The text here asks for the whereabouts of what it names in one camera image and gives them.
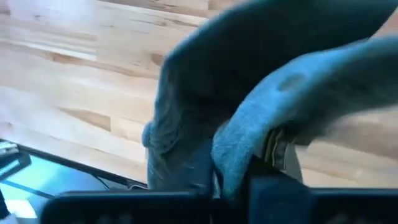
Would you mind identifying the dark green baseball cap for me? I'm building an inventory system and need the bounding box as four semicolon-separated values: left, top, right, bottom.
141;0;398;200

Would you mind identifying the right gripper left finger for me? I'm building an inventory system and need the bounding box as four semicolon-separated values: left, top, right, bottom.
39;190;220;224

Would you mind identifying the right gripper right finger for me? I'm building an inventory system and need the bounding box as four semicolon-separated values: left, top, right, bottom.
244;157;398;224

